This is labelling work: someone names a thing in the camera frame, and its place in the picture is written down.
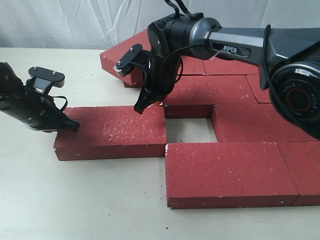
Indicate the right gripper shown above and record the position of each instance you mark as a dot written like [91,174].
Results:
[159,80]

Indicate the white backdrop cloth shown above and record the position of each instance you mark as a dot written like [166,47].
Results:
[101,24]

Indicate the red brick second row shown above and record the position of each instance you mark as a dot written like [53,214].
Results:
[254,123]

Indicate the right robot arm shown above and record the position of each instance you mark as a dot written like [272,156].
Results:
[288,62]

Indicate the red brick under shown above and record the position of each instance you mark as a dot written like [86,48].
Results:
[194,96]

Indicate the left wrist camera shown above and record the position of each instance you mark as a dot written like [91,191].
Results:
[43,79]

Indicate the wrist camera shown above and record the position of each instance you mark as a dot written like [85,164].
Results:
[43,79]
[135,57]

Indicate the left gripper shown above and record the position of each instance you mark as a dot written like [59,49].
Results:
[39,112]

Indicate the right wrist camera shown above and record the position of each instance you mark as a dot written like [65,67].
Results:
[135,57]

